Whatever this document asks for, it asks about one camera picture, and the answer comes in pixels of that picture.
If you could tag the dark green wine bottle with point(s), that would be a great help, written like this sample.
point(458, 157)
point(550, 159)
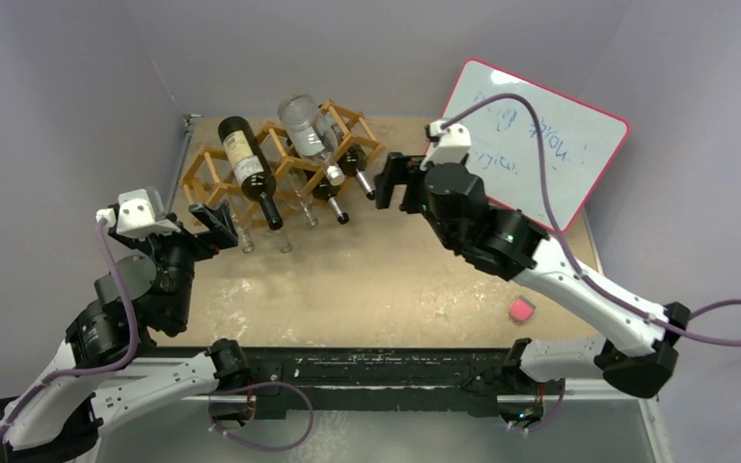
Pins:
point(250, 168)

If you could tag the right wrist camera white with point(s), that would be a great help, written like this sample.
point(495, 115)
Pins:
point(445, 145)

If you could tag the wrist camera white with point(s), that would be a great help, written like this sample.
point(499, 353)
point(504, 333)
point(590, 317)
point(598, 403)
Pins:
point(138, 214)
point(445, 145)

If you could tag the dark bottle beige label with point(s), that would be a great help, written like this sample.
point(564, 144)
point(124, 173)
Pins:
point(354, 164)

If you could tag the pink eraser block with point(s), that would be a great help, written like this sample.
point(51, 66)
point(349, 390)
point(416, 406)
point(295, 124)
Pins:
point(521, 310)

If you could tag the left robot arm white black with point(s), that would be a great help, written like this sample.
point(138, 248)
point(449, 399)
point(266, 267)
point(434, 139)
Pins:
point(151, 259)

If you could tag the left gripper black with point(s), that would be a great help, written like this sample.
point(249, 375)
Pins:
point(217, 219)

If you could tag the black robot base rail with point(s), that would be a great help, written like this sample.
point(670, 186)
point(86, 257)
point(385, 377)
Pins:
point(481, 382)

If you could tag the olive green wine bottle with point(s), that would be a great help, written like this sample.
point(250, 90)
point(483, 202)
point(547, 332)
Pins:
point(326, 192)

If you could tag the clear square glass bottle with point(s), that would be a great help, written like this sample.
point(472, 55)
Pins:
point(296, 180)

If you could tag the clear bottle green label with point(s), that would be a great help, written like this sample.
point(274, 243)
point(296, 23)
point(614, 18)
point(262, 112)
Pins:
point(311, 135)

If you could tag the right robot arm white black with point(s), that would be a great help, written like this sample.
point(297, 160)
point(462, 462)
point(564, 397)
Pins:
point(634, 347)

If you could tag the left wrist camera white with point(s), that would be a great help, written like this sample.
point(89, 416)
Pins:
point(138, 214)

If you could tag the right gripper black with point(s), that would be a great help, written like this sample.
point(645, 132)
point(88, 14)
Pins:
point(402, 181)

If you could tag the pink framed whiteboard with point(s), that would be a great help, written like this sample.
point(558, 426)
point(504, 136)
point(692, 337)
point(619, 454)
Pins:
point(546, 165)

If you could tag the wooden lattice wine rack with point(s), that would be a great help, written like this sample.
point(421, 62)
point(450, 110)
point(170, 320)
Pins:
point(208, 176)

